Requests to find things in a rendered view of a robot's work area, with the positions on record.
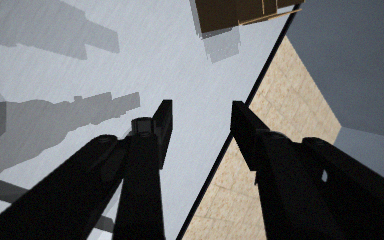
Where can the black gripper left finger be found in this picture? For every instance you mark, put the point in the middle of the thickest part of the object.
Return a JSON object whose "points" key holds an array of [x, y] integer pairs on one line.
{"points": [[68, 202]]}

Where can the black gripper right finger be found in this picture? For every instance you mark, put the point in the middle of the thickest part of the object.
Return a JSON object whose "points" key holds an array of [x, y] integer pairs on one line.
{"points": [[294, 203]]}

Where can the small open brown cardboard box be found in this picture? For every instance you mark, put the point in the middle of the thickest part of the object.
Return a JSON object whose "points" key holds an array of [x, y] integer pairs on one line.
{"points": [[219, 14]]}

